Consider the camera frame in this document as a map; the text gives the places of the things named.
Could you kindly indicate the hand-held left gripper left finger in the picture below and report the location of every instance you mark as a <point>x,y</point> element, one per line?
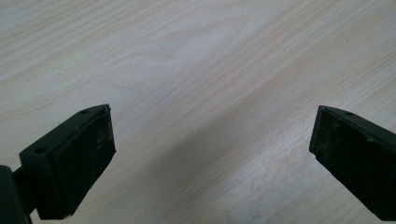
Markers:
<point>71,161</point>

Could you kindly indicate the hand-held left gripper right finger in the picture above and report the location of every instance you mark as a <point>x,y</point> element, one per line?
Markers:
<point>355,161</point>

